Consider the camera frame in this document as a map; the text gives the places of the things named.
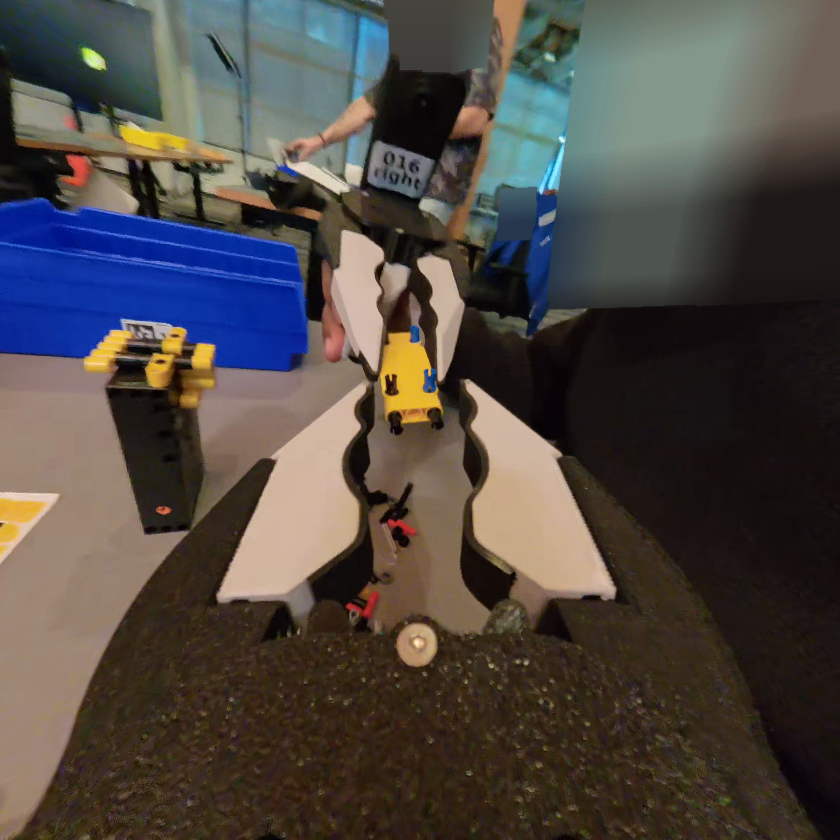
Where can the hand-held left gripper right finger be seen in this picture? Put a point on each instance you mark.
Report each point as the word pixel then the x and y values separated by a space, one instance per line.
pixel 538 518

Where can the black light stand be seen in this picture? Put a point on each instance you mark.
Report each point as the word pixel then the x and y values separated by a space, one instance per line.
pixel 223 56

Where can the yellow panel brick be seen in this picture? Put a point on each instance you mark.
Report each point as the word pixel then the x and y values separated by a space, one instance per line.
pixel 407 367

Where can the yellow black sticker sheet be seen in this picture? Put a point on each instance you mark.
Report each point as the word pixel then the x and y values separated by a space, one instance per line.
pixel 19 518

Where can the blue storage bin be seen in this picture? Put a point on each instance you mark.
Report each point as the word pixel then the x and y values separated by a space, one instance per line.
pixel 131 289

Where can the black brick tower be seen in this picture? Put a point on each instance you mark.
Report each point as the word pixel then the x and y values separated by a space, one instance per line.
pixel 164 459

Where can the background wooden desk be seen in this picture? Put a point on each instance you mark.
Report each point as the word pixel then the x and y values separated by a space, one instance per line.
pixel 98 148
pixel 236 195

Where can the black bag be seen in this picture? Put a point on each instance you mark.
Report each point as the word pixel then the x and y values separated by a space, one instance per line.
pixel 289 191

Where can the yellow parts tray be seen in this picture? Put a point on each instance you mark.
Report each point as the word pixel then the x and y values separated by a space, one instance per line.
pixel 154 138

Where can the blue jacket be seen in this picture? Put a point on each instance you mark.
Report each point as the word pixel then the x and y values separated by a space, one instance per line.
pixel 543 262

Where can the person's right hand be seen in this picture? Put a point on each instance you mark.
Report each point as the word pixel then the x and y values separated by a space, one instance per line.
pixel 333 328

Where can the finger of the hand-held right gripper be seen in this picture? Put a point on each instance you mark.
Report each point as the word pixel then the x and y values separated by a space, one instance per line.
pixel 449 308
pixel 354 295

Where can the person's right forearm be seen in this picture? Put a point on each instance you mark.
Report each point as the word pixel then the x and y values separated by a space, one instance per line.
pixel 499 354

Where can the black monitor screen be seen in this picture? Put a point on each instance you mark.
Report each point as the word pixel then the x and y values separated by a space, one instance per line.
pixel 65 39

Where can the pile of black red pins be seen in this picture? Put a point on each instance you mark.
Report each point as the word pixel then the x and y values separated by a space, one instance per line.
pixel 400 525

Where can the black office chair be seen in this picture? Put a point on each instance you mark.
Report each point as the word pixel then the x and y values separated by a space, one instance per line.
pixel 505 282

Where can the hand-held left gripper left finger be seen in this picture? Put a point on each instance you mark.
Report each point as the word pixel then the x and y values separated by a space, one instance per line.
pixel 295 518

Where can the white paper stack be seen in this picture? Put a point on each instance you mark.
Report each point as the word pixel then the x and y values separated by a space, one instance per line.
pixel 315 172

